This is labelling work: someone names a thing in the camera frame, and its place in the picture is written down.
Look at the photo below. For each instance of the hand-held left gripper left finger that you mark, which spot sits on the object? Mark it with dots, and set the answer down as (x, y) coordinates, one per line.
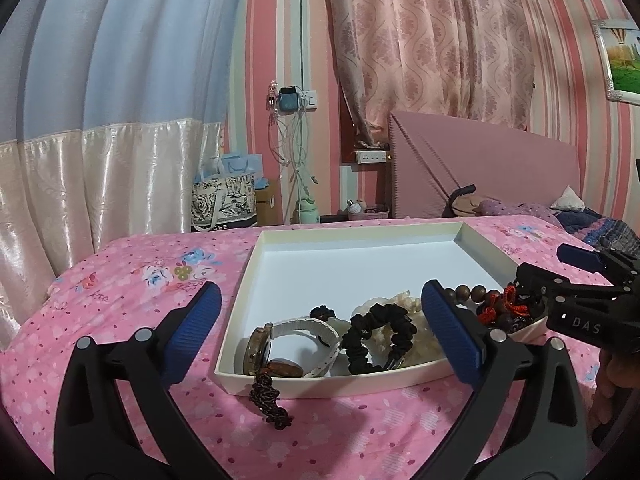
(192, 330)

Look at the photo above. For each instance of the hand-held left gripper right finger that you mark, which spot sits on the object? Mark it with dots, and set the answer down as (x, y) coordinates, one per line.
(452, 332)

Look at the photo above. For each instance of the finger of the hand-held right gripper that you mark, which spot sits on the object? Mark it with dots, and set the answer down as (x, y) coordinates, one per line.
(550, 285)
(580, 256)

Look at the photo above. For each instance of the black scrunchie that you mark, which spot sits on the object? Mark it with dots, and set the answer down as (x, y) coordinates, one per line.
(380, 315)

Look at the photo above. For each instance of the white shallow cardboard box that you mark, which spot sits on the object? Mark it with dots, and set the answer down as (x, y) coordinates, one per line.
(360, 270)

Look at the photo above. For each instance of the person's right hand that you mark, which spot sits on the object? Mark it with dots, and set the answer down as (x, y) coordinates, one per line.
(617, 385)

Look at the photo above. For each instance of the dark patterned blanket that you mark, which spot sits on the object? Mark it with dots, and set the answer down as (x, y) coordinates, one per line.
(605, 230)

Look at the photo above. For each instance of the pink floral bed sheet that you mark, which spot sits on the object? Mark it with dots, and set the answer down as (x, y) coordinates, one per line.
(150, 320)

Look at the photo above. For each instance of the cream fluffy scrunchie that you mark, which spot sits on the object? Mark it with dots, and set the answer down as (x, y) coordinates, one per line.
(410, 305)

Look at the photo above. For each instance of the white small pillow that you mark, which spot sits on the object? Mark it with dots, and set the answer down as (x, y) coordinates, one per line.
(569, 200)

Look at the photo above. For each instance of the purple dotted pillow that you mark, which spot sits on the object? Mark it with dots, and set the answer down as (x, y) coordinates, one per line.
(520, 210)

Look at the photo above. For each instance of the floral print tote bag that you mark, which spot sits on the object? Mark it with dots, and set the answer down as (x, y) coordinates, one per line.
(225, 205)

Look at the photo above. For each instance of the pink padded headboard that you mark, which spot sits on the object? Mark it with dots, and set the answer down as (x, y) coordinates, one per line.
(490, 160)

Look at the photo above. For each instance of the pink small basket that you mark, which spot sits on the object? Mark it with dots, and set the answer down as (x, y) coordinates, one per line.
(370, 213)

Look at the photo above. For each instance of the brown cardboard box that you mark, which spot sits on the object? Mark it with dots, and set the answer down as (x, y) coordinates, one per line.
(267, 205)

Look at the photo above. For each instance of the green water bottle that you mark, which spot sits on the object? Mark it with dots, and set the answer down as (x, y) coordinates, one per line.
(308, 212)

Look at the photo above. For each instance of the light blue gift bag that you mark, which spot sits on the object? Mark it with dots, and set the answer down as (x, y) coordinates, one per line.
(240, 164)

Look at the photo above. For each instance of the white power strip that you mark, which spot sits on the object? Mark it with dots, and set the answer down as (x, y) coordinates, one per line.
(372, 156)

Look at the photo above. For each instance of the framed landscape picture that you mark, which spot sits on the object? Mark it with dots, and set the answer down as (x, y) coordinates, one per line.
(625, 60)

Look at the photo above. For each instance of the blue and cream satin curtain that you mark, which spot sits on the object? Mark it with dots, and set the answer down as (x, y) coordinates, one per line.
(125, 135)

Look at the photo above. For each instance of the blue charger device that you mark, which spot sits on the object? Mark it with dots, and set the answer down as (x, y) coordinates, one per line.
(288, 101)

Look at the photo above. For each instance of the pink patterned curtain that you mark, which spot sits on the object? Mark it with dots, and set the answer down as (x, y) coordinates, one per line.
(430, 45)

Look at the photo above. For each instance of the white wall socket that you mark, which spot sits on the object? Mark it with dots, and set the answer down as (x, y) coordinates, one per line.
(311, 100)

